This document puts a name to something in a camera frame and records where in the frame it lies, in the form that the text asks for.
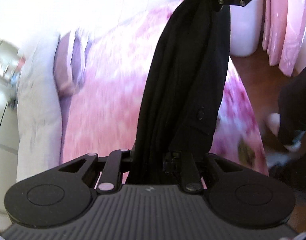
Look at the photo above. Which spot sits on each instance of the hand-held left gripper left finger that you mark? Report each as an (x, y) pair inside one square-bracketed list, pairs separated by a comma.
[(118, 160)]

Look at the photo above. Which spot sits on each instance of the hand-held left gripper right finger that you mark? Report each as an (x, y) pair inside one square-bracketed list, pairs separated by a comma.
[(185, 165)]

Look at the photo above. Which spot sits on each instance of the black pants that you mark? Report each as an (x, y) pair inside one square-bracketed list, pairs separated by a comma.
[(183, 80)]

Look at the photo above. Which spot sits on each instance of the white rounded container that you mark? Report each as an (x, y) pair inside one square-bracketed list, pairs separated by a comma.
[(245, 30)]

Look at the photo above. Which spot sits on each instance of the pink floral blanket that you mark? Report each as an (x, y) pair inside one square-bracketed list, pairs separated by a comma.
[(105, 117)]

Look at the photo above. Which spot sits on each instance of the pink curtain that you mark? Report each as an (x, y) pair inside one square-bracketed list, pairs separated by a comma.
[(285, 30)]

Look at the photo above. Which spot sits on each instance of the white striped quilt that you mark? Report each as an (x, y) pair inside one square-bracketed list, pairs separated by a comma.
[(38, 120)]

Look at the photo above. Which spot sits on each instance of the person's foot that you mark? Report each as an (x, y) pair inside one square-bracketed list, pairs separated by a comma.
[(273, 122)]

